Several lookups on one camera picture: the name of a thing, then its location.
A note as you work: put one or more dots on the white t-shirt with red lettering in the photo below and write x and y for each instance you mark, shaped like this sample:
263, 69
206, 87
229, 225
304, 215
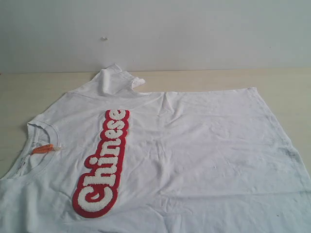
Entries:
158, 162

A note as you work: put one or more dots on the orange size tag with string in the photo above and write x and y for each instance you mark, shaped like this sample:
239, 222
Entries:
46, 149

